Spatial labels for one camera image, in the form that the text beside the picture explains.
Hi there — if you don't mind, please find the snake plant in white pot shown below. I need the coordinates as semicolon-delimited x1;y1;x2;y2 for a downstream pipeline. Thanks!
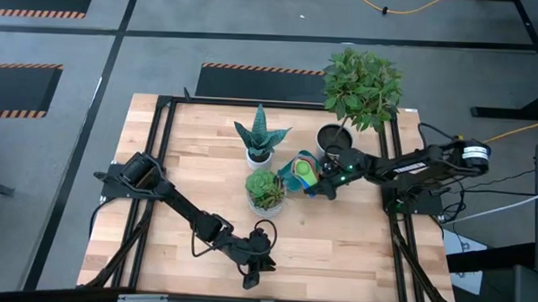
230;102;294;172

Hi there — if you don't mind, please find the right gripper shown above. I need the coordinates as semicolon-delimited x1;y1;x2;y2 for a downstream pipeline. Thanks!
314;146;371;202

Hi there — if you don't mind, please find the grey thick cable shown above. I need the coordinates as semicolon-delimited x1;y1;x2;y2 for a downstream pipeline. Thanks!
445;183;538;229

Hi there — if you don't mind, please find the white paper sheet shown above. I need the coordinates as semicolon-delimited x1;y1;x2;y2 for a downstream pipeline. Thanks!
441;228;487;297

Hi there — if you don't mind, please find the yellow extension cable with plug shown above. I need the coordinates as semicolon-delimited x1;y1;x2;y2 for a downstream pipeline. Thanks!
482;112;538;147

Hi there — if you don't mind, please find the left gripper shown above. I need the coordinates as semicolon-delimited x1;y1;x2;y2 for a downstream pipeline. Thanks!
235;228;279;291

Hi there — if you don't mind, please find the green plastic measuring cup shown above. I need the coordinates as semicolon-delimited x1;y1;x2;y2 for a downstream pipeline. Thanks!
293;159;320;188

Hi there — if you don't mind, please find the silver aluminium extrusion bar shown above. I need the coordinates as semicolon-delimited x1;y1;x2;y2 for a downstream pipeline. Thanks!
117;292;169;302

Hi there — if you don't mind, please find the leafy tree in white pot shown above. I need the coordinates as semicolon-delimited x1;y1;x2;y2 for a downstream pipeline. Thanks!
315;45;404;160

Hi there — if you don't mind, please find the succulent in triangle-patterned pot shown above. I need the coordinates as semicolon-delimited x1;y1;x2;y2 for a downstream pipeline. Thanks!
242;168;289;220

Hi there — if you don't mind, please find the teal plastic basket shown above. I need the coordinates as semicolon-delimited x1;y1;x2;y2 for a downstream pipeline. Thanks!
275;149;324;198

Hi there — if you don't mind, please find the black metal floor stand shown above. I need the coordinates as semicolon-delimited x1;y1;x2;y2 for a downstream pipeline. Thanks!
469;0;538;121

